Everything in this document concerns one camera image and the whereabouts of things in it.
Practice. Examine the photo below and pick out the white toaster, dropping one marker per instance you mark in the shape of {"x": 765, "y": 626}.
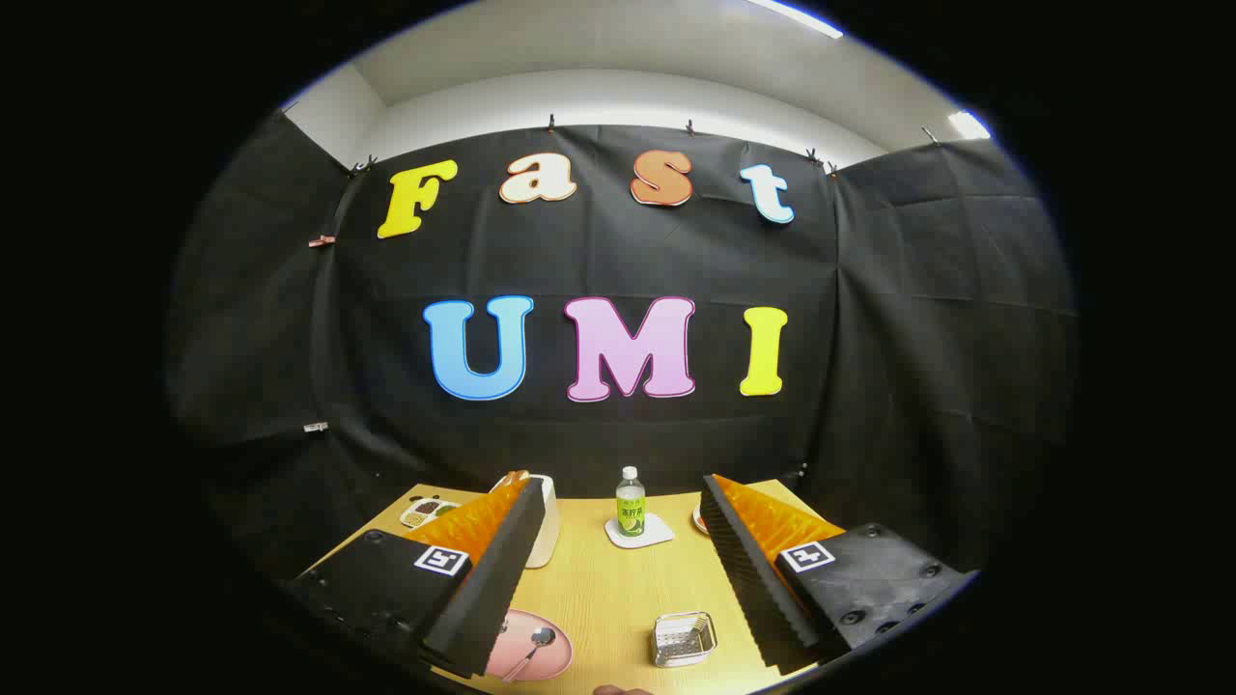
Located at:
{"x": 547, "y": 526}

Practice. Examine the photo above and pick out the ceiling light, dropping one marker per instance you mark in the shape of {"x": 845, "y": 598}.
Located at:
{"x": 969, "y": 125}

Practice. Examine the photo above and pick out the pink plate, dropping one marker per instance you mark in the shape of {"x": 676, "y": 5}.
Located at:
{"x": 550, "y": 661}

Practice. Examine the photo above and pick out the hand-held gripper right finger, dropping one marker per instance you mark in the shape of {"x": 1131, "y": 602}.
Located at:
{"x": 748, "y": 569}

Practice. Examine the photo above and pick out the green label drink bottle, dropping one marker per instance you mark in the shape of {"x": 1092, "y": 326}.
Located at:
{"x": 631, "y": 507}

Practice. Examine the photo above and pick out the perforated metal basket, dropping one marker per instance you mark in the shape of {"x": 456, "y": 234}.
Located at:
{"x": 684, "y": 639}

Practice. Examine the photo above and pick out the white divided snack dish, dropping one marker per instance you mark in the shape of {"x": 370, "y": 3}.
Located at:
{"x": 425, "y": 512}

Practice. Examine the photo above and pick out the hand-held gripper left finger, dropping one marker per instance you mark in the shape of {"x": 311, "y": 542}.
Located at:
{"x": 497, "y": 569}

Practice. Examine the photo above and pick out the white plate of food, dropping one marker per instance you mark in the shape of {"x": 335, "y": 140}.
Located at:
{"x": 698, "y": 519}

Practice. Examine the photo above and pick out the white coaster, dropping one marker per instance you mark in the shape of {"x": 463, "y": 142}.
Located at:
{"x": 657, "y": 533}

